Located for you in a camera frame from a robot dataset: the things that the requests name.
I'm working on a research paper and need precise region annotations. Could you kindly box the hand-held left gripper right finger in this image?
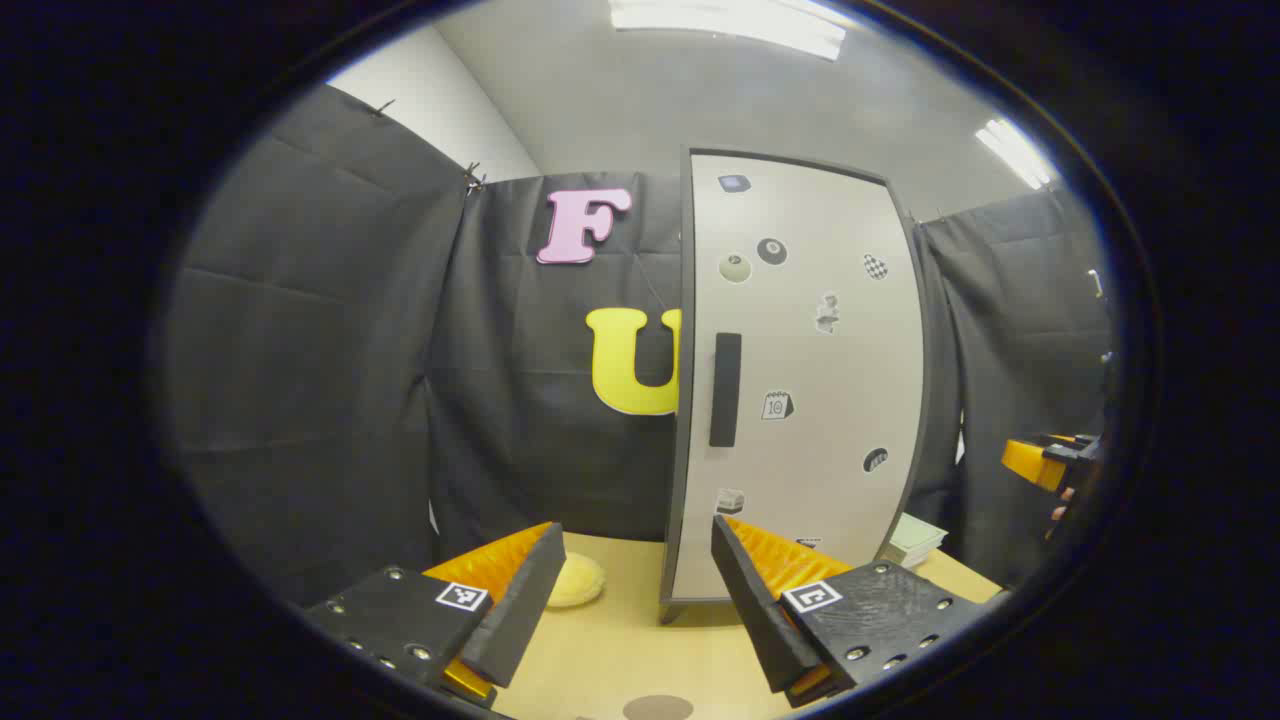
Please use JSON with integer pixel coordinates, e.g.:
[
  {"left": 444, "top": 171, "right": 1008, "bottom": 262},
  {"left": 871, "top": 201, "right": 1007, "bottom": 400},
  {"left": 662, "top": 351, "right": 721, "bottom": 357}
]
[{"left": 710, "top": 514, "right": 987, "bottom": 709}]

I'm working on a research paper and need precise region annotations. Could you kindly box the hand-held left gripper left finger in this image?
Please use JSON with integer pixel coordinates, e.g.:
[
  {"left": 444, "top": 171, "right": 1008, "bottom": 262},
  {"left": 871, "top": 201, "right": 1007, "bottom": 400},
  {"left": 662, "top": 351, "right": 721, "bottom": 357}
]
[{"left": 305, "top": 520, "right": 568, "bottom": 707}]

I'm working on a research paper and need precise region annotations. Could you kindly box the grey cabinet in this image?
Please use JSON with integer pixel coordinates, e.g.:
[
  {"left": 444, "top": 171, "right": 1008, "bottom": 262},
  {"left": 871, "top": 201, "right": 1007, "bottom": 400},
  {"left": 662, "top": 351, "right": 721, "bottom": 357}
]
[{"left": 658, "top": 145, "right": 933, "bottom": 627}]

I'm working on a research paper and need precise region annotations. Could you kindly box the round brown coaster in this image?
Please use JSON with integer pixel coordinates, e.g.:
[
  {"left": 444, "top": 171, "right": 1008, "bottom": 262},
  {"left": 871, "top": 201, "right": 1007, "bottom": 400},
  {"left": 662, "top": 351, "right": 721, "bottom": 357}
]
[{"left": 622, "top": 694, "right": 695, "bottom": 720}]

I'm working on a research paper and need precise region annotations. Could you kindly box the light grey cabinet door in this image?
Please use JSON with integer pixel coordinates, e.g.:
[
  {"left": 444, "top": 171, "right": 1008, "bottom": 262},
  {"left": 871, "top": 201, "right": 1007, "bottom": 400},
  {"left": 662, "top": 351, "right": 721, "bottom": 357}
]
[{"left": 668, "top": 152, "right": 927, "bottom": 603}]

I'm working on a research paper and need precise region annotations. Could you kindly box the pale yellow round pad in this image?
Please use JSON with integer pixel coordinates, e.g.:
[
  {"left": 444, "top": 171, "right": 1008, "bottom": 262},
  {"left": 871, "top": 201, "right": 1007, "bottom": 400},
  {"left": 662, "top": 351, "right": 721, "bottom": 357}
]
[{"left": 545, "top": 553, "right": 608, "bottom": 609}]

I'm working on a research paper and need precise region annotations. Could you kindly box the pale green book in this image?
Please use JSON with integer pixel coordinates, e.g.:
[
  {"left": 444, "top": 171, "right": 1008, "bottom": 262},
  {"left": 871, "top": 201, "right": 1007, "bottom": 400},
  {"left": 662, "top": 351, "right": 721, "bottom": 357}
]
[{"left": 880, "top": 512, "right": 949, "bottom": 569}]

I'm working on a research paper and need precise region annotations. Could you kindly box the black backdrop cloth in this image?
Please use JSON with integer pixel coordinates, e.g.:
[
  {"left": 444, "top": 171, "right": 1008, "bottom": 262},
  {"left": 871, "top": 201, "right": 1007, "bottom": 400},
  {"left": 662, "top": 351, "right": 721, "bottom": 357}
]
[{"left": 165, "top": 85, "right": 1117, "bottom": 607}]

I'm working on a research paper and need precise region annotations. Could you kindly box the ceiling light panel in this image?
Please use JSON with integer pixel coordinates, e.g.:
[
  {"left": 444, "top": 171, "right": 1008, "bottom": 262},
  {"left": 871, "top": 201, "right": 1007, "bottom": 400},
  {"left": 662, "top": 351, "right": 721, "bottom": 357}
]
[
  {"left": 608, "top": 0, "right": 847, "bottom": 62},
  {"left": 975, "top": 118, "right": 1057, "bottom": 191}
]

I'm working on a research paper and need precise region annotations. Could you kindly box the black door handle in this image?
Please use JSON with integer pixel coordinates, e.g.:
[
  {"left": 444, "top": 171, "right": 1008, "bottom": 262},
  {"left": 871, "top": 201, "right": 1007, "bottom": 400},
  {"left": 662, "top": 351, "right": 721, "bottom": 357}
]
[{"left": 709, "top": 332, "right": 743, "bottom": 448}]

